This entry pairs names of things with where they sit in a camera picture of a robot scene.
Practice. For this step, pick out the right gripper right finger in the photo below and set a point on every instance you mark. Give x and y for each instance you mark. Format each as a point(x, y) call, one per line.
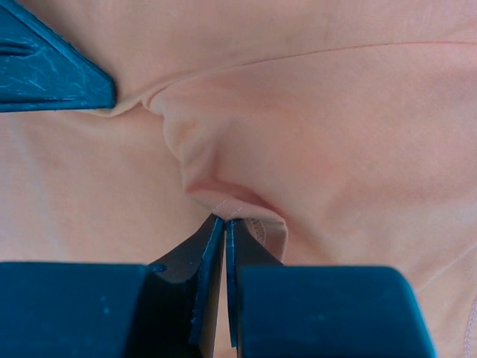
point(242, 249)

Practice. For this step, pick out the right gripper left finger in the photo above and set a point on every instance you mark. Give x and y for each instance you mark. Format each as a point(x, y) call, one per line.
point(190, 279)

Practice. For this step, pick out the orange t shirt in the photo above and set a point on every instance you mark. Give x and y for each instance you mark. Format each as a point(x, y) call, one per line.
point(344, 132)

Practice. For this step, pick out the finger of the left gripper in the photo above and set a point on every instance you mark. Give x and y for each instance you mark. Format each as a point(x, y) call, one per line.
point(41, 71)

